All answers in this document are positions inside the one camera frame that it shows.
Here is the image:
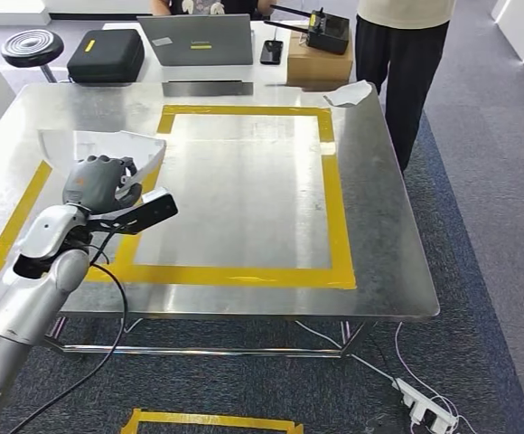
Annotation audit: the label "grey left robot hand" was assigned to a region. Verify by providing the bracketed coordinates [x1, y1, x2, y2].
[62, 154, 144, 215]

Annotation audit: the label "white plastic shell part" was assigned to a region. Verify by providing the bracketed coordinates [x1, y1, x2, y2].
[37, 128, 168, 193]

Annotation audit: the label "yellow tape table strip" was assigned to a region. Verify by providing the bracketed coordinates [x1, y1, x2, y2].
[0, 159, 53, 279]

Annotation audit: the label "black case with yellow label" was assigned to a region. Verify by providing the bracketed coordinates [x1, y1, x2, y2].
[67, 28, 146, 85]

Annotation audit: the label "black seat chrome stool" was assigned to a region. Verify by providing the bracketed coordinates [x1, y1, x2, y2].
[0, 28, 66, 84]

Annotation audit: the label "white floor platform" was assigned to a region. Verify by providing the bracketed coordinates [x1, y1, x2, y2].
[0, 0, 51, 27]

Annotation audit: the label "grey laptop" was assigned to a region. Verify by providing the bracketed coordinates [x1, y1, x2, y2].
[137, 13, 254, 68]

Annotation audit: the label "white desk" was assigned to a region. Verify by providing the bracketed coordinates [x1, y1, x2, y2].
[101, 19, 310, 85]

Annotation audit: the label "person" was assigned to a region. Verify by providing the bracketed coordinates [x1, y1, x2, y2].
[149, 0, 277, 19]
[354, 0, 457, 175]

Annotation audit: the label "black smartphone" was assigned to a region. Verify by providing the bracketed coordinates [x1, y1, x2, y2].
[259, 38, 285, 66]

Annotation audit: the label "yellow tape floor square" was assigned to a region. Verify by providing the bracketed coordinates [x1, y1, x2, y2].
[120, 408, 305, 434]

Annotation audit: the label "brown cardboard box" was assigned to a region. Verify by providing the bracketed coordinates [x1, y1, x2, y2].
[287, 30, 355, 86]

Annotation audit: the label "yellow tape table square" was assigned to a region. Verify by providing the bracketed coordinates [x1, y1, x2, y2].
[85, 104, 358, 292]

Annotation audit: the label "black radio with antennas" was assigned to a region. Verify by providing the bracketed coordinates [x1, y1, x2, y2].
[264, 3, 350, 56]

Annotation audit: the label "white crumpled paper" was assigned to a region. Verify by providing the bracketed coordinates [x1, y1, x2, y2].
[322, 79, 374, 109]

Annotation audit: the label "white power strip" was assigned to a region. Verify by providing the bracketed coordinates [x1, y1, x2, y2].
[392, 377, 457, 434]

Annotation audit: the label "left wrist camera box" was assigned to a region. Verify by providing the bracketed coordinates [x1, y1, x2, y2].
[85, 186, 180, 236]

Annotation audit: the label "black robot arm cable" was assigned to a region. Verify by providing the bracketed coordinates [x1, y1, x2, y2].
[8, 230, 130, 434]

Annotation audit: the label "steel workbench with chrome frame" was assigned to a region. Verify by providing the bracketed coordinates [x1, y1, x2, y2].
[0, 80, 442, 361]

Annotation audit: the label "white power cable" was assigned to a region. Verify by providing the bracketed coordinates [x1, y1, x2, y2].
[393, 322, 479, 434]
[294, 320, 403, 384]

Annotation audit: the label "black floor cable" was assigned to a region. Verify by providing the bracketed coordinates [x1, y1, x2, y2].
[365, 332, 400, 384]

